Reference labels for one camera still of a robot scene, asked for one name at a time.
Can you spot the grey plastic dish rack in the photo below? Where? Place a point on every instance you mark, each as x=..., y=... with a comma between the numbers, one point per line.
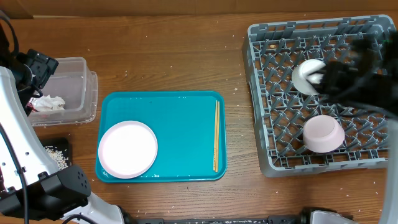
x=271, y=52

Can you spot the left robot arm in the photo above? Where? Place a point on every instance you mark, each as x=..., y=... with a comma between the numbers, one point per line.
x=36, y=188

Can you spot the large pink round plate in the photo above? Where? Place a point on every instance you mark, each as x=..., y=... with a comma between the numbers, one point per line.
x=127, y=149

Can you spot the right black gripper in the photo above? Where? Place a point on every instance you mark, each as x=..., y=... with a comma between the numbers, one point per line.
x=339, y=83

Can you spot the small white round plate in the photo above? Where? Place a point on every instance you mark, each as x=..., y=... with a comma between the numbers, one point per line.
x=323, y=134

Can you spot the white rice pile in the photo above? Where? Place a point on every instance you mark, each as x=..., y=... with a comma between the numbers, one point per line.
x=59, y=156

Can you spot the clear plastic waste bin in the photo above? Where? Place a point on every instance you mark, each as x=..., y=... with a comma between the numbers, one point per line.
x=75, y=86

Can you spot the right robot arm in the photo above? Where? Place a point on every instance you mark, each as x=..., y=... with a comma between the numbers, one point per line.
x=369, y=84

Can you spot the white paper napkin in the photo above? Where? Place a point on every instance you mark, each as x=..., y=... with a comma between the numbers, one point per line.
x=47, y=103

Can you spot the black rectangular waste tray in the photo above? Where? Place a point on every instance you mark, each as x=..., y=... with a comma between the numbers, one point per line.
x=61, y=143

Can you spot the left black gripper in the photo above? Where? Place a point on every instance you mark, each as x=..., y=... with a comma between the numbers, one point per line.
x=42, y=65

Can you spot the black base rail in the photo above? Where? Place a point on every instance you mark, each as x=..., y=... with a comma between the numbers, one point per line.
x=273, y=219

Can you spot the wooden chopstick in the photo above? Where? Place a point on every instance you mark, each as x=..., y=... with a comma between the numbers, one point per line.
x=214, y=133
x=218, y=128

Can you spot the red snack wrapper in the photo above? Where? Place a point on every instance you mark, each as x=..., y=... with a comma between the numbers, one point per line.
x=31, y=107

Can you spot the white upside-down bowl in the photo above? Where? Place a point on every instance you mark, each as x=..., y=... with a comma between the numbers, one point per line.
x=307, y=74

